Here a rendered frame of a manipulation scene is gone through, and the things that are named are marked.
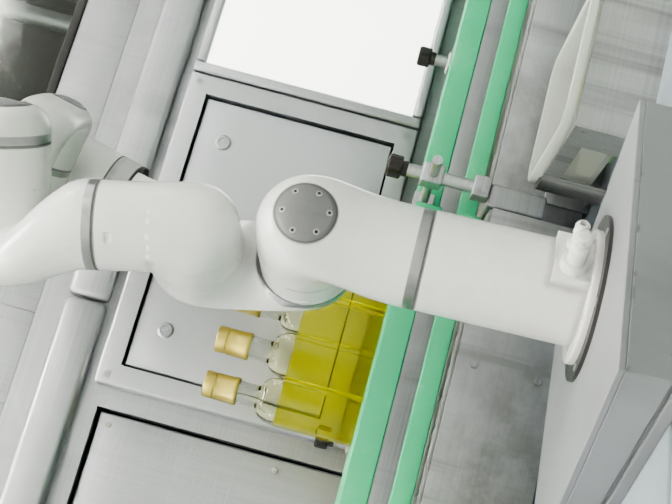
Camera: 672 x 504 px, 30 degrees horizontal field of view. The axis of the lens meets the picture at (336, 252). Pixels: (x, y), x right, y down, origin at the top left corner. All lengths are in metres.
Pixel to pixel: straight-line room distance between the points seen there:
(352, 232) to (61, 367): 0.73
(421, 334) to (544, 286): 0.38
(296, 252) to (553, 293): 0.23
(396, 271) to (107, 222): 0.26
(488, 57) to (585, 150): 0.32
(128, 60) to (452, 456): 0.80
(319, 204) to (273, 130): 0.70
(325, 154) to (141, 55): 0.31
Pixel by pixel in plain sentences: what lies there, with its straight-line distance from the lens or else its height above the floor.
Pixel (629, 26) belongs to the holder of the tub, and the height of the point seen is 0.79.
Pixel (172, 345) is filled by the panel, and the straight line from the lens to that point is 1.73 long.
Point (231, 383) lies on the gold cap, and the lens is 1.57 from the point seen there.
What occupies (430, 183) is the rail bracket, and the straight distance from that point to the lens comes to 1.49.
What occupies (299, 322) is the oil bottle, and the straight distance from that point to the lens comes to 1.57.
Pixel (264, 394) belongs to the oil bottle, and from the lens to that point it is 1.56.
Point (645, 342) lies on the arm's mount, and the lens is 0.96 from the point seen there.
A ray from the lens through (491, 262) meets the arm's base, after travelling 1.11.
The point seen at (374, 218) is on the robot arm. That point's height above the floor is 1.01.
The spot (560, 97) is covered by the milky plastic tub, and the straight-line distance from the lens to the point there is 1.59.
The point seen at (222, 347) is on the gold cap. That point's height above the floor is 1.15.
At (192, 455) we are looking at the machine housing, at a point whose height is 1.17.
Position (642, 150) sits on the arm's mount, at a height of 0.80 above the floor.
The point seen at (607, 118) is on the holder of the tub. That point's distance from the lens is 1.36.
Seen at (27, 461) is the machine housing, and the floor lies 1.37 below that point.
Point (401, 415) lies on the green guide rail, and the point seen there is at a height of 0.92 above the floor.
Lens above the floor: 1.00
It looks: 2 degrees up
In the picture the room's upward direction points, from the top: 75 degrees counter-clockwise
